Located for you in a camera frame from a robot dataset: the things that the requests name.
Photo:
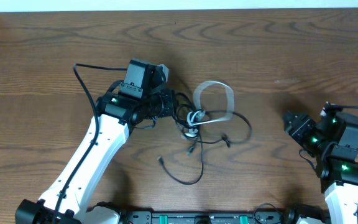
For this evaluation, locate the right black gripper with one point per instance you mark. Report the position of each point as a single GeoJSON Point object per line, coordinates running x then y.
{"type": "Point", "coordinates": [294, 123]}

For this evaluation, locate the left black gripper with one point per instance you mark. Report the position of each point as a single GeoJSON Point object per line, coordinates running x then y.
{"type": "Point", "coordinates": [169, 102]}

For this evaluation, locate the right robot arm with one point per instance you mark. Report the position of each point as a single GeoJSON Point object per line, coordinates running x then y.
{"type": "Point", "coordinates": [333, 143]}

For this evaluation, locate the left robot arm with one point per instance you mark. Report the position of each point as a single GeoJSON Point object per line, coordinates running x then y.
{"type": "Point", "coordinates": [141, 95]}

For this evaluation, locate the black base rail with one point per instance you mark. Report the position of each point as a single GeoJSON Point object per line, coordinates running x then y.
{"type": "Point", "coordinates": [265, 213]}

